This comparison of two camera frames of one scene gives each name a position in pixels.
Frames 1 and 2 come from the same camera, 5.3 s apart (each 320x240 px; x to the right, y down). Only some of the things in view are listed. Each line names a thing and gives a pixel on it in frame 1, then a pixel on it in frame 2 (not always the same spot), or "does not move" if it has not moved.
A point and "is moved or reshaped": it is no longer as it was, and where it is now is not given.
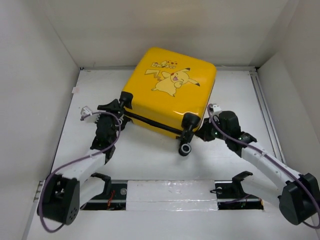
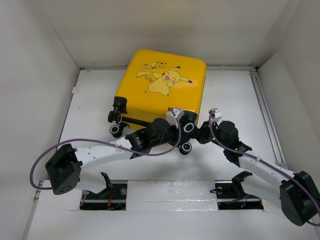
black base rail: [227, 198] does not move
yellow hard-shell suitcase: [164, 88] is moved or reshaped
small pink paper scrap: [75, 90] does not move
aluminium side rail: [267, 116] does not move
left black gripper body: [113, 119] -> [174, 134]
